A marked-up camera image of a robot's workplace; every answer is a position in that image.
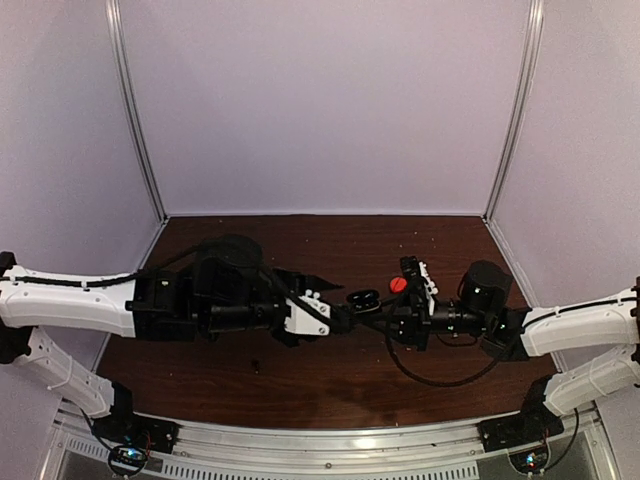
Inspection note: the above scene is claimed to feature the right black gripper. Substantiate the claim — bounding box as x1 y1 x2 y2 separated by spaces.
363 288 492 352

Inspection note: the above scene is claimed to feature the black earbud charging case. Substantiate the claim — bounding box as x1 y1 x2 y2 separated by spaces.
346 289 381 315

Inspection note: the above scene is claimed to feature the red earbud charging case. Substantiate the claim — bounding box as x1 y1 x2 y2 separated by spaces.
389 276 408 295

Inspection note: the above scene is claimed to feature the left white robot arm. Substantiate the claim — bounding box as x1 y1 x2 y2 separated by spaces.
1 234 353 444

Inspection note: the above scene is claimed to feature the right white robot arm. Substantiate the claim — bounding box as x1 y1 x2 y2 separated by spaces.
351 256 639 442

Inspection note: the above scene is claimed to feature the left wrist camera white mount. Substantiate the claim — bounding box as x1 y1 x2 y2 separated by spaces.
284 289 331 336

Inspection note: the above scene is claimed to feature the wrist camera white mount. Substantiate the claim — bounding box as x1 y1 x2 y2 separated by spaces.
284 289 331 336
400 256 439 315

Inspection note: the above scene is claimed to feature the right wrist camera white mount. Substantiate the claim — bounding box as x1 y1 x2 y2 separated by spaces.
400 256 439 315

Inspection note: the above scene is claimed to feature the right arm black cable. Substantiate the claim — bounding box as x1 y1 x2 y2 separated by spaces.
384 314 501 389

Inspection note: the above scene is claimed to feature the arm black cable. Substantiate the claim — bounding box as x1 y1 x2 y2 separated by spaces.
0 244 211 291
384 314 501 389

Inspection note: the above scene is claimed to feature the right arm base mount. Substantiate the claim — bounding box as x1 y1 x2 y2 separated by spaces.
477 375 580 478

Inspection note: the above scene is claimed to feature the aluminium front rail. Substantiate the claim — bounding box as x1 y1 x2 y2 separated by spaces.
35 400 622 479

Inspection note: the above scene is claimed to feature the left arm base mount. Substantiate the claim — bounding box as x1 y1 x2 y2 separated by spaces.
81 383 179 479

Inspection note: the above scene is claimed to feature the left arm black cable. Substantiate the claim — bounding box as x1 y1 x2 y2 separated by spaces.
0 244 211 291

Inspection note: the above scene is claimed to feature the right aluminium frame post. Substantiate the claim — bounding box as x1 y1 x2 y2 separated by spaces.
483 0 545 224

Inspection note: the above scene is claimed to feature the aluminium frame post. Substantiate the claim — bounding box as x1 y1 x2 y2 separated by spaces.
105 0 168 223
483 0 545 224

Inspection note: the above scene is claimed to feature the left aluminium frame post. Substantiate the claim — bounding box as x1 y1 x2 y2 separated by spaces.
105 0 168 223

